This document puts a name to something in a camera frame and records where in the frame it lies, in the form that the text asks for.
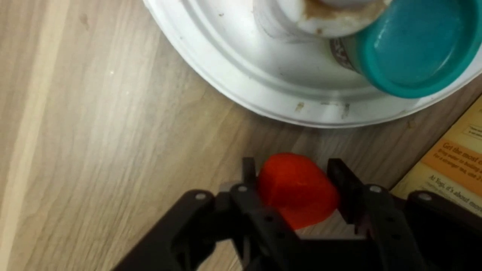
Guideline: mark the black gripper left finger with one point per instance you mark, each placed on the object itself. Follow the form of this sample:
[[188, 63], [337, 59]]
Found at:
[[248, 172]]

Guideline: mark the glue bottle with white cap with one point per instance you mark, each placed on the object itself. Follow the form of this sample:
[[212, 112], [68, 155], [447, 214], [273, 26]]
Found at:
[[316, 18]]

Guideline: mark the orange plushie ball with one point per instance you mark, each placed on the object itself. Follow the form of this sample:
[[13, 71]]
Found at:
[[297, 188]]

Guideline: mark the teal lid play-doh can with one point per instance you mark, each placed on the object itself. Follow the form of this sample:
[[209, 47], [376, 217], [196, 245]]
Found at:
[[416, 47]]

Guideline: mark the white paper plate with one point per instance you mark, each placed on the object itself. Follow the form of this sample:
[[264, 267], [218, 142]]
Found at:
[[248, 57]]

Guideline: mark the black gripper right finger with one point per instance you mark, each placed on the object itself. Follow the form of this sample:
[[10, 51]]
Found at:
[[348, 187]]

